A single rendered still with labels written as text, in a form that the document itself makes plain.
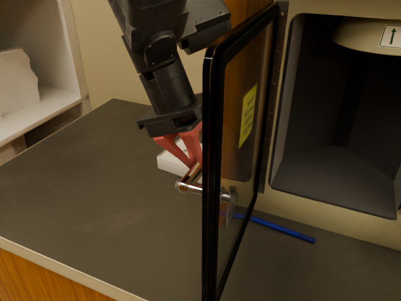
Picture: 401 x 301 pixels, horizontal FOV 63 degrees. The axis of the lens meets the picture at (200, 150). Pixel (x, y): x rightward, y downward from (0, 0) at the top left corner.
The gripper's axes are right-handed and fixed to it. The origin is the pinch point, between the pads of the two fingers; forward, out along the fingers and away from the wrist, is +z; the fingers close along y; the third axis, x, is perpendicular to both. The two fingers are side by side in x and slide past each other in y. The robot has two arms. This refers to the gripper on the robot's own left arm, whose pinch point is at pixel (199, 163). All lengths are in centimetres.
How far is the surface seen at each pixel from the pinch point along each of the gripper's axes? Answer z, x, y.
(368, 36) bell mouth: -5.7, -25.5, -21.4
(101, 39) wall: -21, -63, 68
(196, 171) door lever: -0.3, 2.5, -0.9
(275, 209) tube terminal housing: 26.0, -21.7, 1.8
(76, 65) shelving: -16, -59, 82
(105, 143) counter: 7, -31, 54
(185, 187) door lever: -0.4, 6.3, -1.3
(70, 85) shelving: -10, -61, 94
